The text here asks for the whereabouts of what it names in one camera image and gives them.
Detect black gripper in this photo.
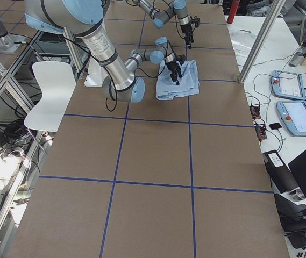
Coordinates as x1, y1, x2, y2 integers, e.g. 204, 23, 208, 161
166, 61, 182, 85
181, 23, 194, 49

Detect light blue button shirt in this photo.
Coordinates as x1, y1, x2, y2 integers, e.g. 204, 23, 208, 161
156, 60, 200, 101

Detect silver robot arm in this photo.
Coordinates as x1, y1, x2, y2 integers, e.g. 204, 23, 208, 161
126, 0, 200, 49
25, 1, 182, 103

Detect clear plastic bag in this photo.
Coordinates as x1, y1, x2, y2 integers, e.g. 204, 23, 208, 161
229, 29, 257, 58

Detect red cylinder bottle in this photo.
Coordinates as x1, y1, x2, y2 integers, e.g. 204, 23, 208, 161
226, 0, 240, 24

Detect white central pillar with base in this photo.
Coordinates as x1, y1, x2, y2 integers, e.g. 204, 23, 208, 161
84, 58, 107, 87

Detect brown paper table cover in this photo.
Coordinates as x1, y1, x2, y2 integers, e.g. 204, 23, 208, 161
5, 2, 289, 257

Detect upper blue teach pendant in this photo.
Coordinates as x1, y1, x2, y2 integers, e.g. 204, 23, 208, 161
271, 70, 306, 101

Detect blue teach pendant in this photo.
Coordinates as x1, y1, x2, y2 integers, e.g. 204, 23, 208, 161
271, 70, 306, 101
276, 101, 306, 137

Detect grey water bottle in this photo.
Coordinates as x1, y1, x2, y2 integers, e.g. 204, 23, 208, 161
288, 40, 306, 68

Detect white plastic chair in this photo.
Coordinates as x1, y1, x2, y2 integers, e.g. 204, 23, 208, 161
24, 61, 76, 132

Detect lower blue teach pendant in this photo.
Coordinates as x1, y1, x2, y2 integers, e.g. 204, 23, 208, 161
276, 101, 306, 137

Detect black box device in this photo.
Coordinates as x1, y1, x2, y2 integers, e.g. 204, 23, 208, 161
262, 150, 299, 194

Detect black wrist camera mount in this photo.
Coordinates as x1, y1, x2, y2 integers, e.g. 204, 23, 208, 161
190, 16, 201, 28
176, 55, 186, 65

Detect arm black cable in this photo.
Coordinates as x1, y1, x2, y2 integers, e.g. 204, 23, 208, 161
105, 40, 175, 112
152, 0, 196, 41

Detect aluminium frame post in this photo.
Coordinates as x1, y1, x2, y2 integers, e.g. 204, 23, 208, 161
238, 1, 285, 84

